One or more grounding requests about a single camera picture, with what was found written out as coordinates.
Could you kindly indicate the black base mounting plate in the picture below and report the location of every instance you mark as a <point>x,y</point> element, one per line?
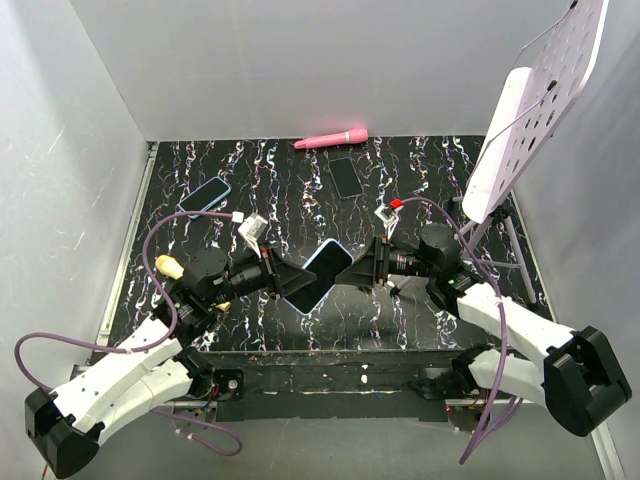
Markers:
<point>341,384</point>

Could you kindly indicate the pink microphone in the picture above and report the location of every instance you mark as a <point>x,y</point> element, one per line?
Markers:
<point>353,136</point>

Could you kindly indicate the aluminium frame rail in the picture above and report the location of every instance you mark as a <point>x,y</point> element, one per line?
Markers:
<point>86,232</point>

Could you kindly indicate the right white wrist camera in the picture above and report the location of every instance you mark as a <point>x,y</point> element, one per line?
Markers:
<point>388,214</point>

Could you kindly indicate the beige wooden toy piece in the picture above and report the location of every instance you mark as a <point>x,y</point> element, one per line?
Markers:
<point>171,268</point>

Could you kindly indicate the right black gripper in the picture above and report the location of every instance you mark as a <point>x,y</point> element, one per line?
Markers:
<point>373,266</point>

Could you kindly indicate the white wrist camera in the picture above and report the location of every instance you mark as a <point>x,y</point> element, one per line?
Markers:
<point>388,214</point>
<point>250,228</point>

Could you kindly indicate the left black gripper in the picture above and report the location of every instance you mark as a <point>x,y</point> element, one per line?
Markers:
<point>284,278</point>

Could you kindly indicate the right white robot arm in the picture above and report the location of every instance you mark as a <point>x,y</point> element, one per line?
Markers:
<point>575,375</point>

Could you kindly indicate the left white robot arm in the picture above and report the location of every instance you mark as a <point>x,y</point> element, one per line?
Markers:
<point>156,363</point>

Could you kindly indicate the blue cased phone on table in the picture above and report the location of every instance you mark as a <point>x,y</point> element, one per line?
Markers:
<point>206,196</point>

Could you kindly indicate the black phone on table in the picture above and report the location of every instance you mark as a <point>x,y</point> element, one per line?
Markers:
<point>345,178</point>

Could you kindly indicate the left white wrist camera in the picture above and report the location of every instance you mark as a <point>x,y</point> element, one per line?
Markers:
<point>250,228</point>

